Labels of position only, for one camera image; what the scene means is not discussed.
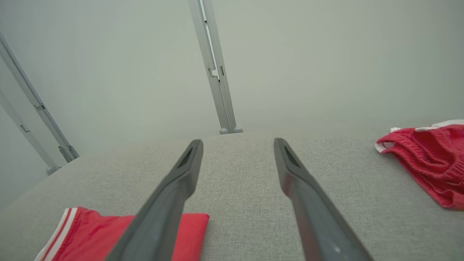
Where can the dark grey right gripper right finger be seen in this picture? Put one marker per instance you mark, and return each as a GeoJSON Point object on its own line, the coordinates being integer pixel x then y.
{"type": "Point", "coordinates": [319, 224]}

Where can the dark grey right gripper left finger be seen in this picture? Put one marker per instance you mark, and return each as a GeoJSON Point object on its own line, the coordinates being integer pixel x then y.
{"type": "Point", "coordinates": [163, 217]}

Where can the red basketball jersey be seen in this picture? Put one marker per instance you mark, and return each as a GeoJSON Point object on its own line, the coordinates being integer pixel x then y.
{"type": "Point", "coordinates": [94, 235]}

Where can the grey metal partition post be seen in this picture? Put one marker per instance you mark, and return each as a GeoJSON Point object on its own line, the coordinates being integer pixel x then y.
{"type": "Point", "coordinates": [29, 90]}
{"type": "Point", "coordinates": [21, 127]}
{"type": "Point", "coordinates": [214, 36]}
{"type": "Point", "coordinates": [203, 36]}

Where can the red and white shorts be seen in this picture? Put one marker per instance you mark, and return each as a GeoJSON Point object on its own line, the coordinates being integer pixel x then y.
{"type": "Point", "coordinates": [435, 163]}

